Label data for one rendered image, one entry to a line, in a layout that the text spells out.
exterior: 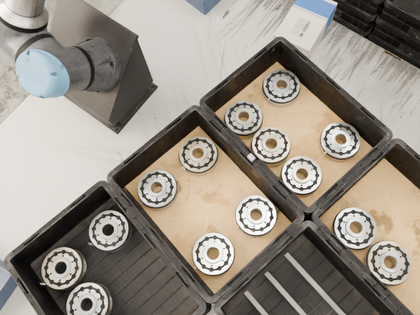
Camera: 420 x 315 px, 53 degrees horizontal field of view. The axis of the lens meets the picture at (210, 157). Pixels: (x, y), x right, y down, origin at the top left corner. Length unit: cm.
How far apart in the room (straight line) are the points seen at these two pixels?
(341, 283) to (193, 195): 42
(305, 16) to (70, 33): 71
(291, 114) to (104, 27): 56
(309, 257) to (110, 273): 50
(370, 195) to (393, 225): 9
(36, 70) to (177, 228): 51
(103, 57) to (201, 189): 43
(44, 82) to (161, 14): 61
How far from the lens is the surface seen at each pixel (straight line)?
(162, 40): 149
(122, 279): 111
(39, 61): 107
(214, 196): 111
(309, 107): 121
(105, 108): 126
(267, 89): 119
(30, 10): 110
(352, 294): 111
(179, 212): 111
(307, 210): 101
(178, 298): 108
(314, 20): 141
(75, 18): 129
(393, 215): 116
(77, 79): 111
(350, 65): 145
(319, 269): 109
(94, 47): 118
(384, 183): 117
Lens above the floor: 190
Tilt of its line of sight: 70 degrees down
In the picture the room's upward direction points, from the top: 11 degrees counter-clockwise
